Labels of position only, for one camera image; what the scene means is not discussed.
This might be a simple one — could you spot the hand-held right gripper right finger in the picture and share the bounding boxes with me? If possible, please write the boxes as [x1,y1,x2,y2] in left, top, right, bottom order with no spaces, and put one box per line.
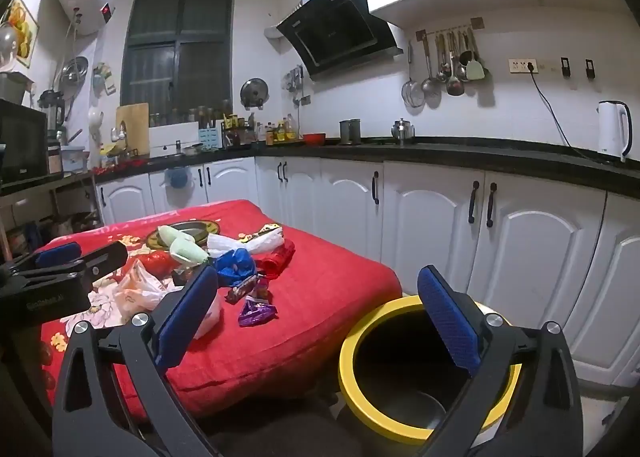
[416,264,583,457]

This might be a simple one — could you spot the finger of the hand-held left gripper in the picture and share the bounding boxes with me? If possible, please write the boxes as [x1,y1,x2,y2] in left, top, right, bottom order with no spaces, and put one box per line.
[20,241,128,283]
[7,242,83,278]

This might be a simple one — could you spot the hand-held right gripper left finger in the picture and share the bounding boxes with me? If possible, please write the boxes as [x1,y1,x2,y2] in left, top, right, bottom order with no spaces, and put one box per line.
[52,264,221,457]

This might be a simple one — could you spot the white and orange plastic bag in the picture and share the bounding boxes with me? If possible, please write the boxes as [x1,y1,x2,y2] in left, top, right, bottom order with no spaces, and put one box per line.
[112,259,223,340]

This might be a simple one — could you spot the red canister with lid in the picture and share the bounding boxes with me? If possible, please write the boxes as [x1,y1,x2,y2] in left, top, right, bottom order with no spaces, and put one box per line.
[142,252,176,283]

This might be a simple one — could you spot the brown snack bar wrapper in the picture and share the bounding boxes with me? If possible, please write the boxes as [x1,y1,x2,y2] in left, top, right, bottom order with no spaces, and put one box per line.
[225,274,261,303]

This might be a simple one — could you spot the blue plastic bag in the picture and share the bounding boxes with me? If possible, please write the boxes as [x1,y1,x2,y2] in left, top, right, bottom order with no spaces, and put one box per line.
[214,248,258,288]

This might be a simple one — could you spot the purple foil wrapper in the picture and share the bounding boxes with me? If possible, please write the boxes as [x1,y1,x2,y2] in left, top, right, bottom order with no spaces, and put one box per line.
[237,294,278,328]

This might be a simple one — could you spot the yellow rimmed black bin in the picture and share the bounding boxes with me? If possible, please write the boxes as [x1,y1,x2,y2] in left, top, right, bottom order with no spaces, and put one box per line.
[337,296,523,447]

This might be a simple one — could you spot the red plastic bag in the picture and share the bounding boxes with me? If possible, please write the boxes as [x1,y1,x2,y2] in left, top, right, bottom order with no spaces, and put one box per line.
[255,239,297,280]

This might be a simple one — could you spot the wooden side shelf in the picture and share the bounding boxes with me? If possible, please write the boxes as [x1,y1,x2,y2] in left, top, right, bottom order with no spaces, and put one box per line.
[0,172,98,258]

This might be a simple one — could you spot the round metal tray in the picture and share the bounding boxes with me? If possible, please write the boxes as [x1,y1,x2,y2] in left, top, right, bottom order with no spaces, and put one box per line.
[145,219,221,249]

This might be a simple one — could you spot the white base cabinets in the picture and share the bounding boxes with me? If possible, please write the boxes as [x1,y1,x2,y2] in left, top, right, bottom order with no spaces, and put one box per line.
[95,154,640,388]

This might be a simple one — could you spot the black microwave oven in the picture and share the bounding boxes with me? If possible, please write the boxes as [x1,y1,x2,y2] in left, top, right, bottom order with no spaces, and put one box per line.
[0,99,49,185]

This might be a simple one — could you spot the red floral blanket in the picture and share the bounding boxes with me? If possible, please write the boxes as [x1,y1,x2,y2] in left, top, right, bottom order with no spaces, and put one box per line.
[32,199,403,418]

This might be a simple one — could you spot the wooden cutting board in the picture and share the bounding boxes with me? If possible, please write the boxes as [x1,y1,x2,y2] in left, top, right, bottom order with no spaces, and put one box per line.
[116,103,151,156]

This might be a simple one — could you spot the white rounded bottle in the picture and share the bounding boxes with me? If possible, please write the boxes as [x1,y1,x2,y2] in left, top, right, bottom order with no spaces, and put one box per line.
[87,107,105,148]

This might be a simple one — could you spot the white box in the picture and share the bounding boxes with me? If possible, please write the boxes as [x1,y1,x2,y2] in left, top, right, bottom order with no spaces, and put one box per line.
[149,122,201,158]

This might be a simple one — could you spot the black blender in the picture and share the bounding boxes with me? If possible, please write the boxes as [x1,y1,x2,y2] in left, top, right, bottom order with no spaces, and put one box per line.
[39,89,66,138]

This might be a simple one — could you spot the light blue knife holder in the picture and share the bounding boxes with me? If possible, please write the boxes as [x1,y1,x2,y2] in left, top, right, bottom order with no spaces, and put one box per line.
[198,126,223,150]

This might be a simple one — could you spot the row of windowsill jars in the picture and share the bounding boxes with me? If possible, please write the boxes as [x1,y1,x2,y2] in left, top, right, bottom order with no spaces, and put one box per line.
[150,104,233,128]

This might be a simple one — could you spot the black countertop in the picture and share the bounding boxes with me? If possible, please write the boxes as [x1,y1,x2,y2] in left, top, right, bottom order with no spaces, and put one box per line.
[92,136,640,198]

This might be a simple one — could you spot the metal colander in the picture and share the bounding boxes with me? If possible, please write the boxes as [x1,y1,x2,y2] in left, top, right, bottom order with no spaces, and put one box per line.
[60,56,90,88]

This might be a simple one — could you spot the metal teapot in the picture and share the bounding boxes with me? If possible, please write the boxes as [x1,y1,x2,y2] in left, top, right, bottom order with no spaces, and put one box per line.
[391,118,415,144]

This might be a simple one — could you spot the row of condiment bottles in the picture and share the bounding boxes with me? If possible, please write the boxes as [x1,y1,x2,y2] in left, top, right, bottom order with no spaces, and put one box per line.
[257,117,301,144]

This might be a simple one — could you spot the dark framed window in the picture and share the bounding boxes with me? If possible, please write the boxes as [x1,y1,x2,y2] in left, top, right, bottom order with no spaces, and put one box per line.
[120,0,235,110]

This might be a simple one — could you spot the metal pot lid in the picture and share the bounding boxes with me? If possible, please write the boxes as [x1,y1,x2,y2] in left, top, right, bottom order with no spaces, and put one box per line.
[240,78,270,110]

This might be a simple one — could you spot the white electric kettle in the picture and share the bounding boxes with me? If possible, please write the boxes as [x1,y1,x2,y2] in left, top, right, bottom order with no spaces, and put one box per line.
[596,100,633,162]

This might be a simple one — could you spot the row of hanging kitchen utensils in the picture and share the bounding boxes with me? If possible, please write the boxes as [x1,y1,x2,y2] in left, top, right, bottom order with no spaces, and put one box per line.
[401,17,493,110]

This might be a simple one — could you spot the hanging kitchen tools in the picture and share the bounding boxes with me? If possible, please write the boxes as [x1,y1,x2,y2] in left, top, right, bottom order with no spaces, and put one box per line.
[282,64,306,98]

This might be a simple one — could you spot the black range hood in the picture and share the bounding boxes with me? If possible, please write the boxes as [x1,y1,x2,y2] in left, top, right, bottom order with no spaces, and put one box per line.
[276,0,403,82]

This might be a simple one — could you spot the wall organiser with items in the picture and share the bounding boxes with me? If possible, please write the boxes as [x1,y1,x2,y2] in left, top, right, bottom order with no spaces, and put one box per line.
[92,62,118,95]

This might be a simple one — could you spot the fruit wall picture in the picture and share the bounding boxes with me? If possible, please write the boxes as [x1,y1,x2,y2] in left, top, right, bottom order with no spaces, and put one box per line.
[0,0,40,68]

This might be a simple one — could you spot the black power cable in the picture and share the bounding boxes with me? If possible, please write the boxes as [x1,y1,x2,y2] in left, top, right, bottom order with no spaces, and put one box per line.
[525,64,613,165]

